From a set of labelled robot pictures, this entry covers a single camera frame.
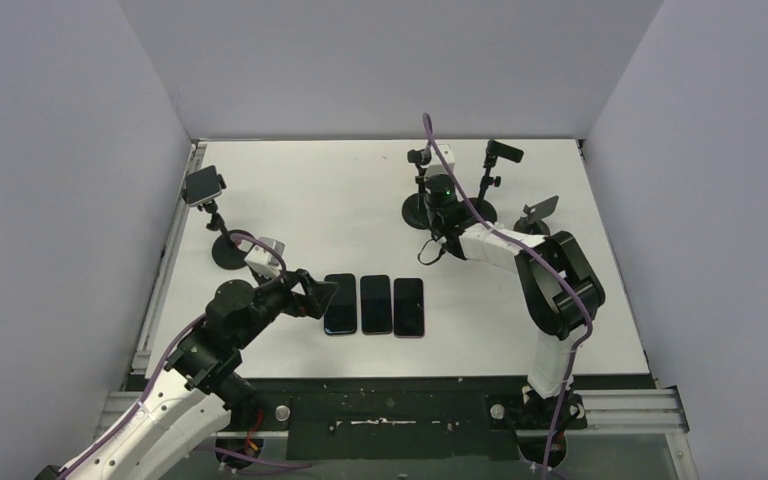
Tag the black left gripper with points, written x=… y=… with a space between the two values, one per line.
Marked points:
x=316 y=293

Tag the black smartphone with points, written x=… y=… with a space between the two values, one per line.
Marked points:
x=376 y=305
x=341 y=316

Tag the black round-base stand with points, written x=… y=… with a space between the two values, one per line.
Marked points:
x=413 y=209
x=494 y=151
x=225 y=251

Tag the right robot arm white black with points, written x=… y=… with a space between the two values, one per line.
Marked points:
x=562 y=293

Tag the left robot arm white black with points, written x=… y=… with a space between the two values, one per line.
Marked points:
x=195 y=390

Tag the grey smartphone on left stand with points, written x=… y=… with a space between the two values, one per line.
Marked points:
x=202 y=186

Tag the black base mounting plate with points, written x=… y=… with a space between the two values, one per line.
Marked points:
x=496 y=418

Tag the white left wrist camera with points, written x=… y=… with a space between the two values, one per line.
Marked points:
x=263 y=258

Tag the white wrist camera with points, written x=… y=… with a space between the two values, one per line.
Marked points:
x=263 y=258
x=442 y=160

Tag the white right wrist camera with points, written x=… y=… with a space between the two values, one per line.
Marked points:
x=442 y=160

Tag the aluminium table frame rail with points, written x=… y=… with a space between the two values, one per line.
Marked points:
x=139 y=366

